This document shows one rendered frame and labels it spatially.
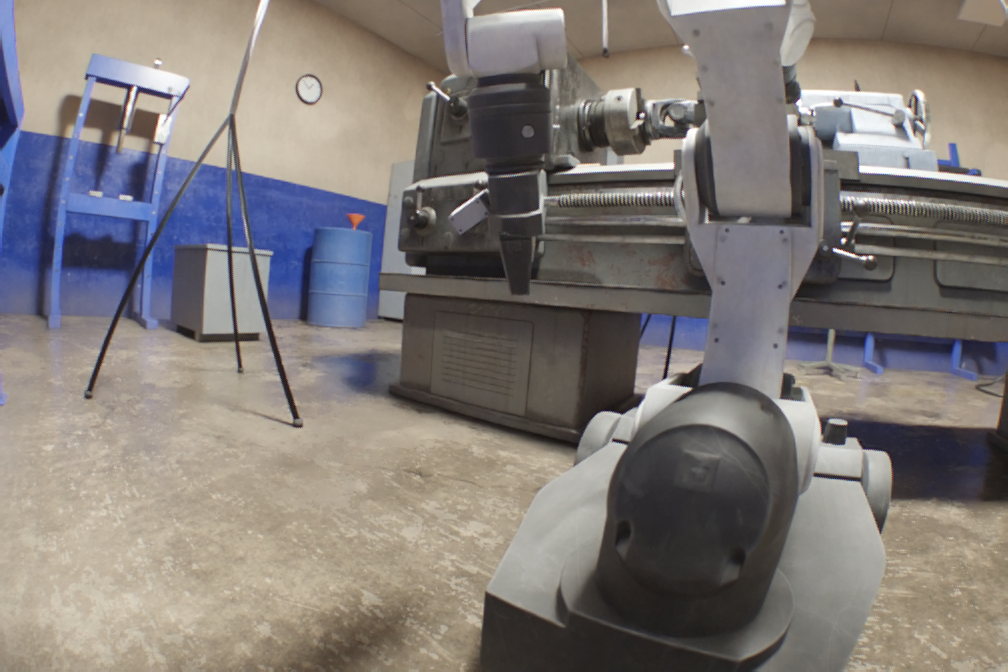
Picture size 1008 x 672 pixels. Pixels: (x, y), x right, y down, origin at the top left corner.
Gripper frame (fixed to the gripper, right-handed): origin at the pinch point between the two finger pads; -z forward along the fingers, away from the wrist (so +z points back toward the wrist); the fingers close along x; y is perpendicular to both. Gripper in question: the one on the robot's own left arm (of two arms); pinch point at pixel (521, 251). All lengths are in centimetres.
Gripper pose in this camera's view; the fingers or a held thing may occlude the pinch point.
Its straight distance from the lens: 49.8
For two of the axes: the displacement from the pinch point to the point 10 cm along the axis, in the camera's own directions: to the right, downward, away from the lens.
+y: -9.9, 0.4, 1.3
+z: -0.8, -9.2, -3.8
